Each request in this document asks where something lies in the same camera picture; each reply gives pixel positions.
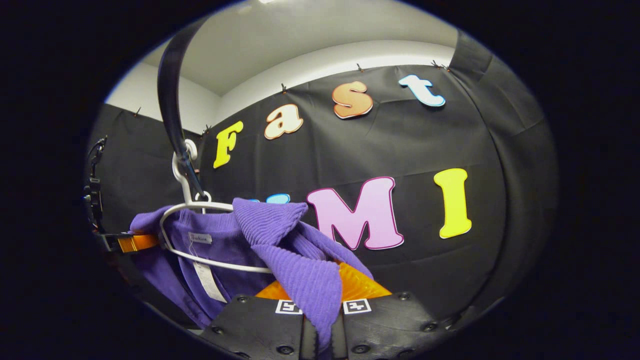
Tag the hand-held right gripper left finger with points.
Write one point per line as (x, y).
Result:
(260, 330)

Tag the purple knit jacket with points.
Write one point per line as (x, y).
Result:
(300, 270)

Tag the black tripod stand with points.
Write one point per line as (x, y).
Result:
(94, 195)

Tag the black clothes rack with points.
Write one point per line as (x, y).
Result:
(170, 90)

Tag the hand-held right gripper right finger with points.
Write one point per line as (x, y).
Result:
(385, 325)

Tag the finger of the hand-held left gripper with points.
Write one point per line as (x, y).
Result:
(111, 243)

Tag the white hanger with jacket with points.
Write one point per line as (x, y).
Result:
(200, 206)

